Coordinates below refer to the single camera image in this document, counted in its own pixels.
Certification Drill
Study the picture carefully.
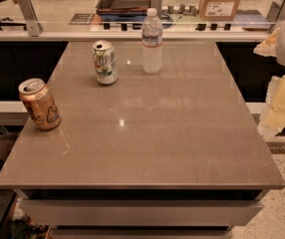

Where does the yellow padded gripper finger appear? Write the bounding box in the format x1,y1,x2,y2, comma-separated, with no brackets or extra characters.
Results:
253,28,280,57
257,75,285,136

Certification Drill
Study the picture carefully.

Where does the green white 7up can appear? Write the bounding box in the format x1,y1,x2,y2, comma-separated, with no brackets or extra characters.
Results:
92,40,118,85

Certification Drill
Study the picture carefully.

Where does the gold soda can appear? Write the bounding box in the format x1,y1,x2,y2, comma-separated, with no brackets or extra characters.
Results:
18,78,62,130

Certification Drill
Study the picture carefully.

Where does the cardboard box with label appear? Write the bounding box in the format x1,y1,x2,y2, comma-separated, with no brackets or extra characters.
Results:
198,0,240,21

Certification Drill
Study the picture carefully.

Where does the clear plastic water bottle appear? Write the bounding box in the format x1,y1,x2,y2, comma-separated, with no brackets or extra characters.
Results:
142,8,162,74

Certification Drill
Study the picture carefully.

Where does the grey metal tray bin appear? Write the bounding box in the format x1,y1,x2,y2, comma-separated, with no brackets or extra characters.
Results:
95,0,159,14

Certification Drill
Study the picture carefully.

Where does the grey table drawer front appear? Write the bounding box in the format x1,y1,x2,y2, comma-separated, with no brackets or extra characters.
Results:
21,200,263,227

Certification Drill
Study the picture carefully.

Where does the middle metal glass bracket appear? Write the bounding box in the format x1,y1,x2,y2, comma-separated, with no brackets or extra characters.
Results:
150,0,162,17

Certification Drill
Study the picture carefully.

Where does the left metal glass bracket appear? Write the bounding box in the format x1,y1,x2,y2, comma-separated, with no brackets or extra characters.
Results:
17,0,43,37

